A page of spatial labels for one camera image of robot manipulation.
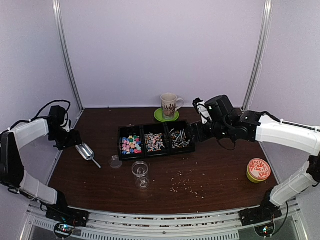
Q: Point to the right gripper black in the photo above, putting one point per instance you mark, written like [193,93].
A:
[201,136]

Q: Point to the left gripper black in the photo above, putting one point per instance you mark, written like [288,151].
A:
[75,140]

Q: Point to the metal candy scoop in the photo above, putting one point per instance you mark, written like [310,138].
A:
[87,153]

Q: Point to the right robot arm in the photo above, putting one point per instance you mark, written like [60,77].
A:
[292,148]

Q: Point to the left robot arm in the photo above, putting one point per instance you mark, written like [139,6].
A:
[13,172]

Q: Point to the black bin star candies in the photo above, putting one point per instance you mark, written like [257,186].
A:
[130,144]

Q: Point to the black bin small lollipops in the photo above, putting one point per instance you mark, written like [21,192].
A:
[180,140]

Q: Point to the clear jar lid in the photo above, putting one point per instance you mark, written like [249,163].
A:
[115,162]

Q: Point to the ceramic mug coral pattern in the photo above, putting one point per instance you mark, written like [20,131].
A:
[170,103]

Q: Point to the green saucer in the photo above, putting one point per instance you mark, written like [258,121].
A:
[158,115]

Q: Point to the clear plastic jar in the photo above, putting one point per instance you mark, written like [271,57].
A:
[140,171]

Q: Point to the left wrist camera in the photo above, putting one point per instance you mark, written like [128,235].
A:
[60,116]

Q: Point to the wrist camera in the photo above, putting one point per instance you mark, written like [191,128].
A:
[60,116]
[202,110]

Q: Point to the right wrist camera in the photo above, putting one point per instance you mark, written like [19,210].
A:
[202,110]

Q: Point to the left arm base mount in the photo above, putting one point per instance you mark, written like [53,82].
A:
[70,216]

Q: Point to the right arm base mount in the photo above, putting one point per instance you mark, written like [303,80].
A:
[256,215]

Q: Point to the aluminium front rail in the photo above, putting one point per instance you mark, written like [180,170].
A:
[216,225]

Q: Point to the right aluminium corner post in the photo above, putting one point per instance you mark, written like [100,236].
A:
[261,47]

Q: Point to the aluminium corner post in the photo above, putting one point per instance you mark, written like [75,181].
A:
[261,47]
[66,57]

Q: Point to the left aluminium corner post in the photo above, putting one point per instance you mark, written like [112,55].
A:
[66,57]

